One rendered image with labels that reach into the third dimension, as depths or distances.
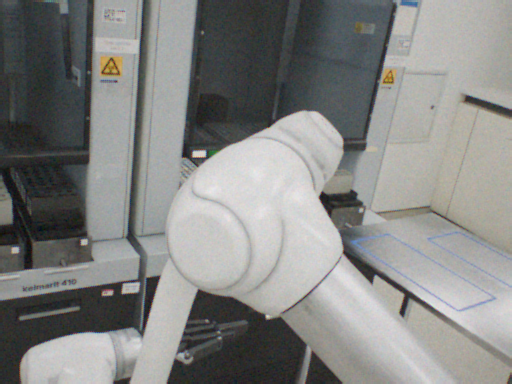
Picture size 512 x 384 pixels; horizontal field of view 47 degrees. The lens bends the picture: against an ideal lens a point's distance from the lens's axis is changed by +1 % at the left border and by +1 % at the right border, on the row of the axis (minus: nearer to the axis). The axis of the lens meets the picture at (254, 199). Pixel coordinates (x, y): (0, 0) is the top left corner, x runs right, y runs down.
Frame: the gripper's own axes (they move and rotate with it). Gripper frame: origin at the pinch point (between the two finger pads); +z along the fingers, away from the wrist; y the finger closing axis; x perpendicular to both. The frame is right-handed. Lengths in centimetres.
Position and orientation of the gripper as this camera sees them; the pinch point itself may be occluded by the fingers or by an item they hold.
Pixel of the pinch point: (231, 330)
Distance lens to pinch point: 126.0
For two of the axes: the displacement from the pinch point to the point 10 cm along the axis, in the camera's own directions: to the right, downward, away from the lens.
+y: -4.9, -4.0, 7.7
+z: 8.6, -0.7, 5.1
